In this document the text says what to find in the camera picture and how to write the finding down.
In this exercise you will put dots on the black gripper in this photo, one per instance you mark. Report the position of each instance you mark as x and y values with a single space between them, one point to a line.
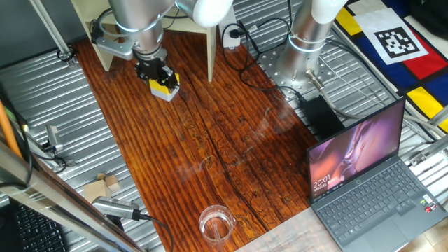
152 66

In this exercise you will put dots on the green push button yellow box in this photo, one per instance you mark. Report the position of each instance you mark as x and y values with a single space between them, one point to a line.
164 91

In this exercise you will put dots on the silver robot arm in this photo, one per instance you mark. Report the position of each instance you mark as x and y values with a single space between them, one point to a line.
140 21

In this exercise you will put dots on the beige wooden shelf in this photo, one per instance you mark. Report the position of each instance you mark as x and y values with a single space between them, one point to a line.
212 59

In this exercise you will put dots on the glossy wood grain board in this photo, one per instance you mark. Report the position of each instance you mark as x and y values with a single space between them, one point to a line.
192 140

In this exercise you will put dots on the white power strip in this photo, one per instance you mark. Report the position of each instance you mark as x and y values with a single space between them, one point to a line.
229 31

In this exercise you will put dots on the tiny wooden block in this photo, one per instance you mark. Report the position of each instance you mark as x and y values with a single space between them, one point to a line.
101 176

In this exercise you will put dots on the medium wooden block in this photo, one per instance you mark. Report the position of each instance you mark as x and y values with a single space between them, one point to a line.
112 182

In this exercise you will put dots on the orange pole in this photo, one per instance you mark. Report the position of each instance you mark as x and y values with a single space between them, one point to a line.
7 129

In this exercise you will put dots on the clear glass beaker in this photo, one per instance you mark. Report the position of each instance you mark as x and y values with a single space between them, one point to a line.
217 224

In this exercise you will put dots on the black power adapter brick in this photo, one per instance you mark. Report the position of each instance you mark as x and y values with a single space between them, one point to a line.
322 117

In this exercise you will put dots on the black keyboard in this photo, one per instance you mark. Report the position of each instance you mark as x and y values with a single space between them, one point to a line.
38 231

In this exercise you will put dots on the white fiducial tag paper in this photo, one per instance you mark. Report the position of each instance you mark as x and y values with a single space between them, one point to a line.
392 35

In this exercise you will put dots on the grey laptop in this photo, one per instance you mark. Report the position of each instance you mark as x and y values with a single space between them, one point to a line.
367 196

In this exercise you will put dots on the colour block patterned cloth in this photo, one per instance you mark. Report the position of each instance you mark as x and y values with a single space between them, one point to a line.
423 63

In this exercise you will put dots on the black bag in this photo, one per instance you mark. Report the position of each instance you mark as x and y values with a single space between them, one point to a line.
430 14

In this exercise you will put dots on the aluminium profile bar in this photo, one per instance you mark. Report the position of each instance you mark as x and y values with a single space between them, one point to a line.
427 154

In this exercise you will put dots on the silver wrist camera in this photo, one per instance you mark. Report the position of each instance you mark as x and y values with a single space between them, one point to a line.
115 49

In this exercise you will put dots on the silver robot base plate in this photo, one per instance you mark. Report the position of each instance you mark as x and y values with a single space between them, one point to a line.
273 61

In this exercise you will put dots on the small grey camera on mount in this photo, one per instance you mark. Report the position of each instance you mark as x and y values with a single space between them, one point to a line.
54 138

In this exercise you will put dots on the aluminium camera pole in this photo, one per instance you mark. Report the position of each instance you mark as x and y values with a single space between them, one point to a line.
49 24

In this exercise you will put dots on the silver depth camera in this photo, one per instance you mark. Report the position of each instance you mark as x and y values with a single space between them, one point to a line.
112 206

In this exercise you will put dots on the shiny metal frame bar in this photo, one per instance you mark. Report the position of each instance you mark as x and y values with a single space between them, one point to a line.
52 199

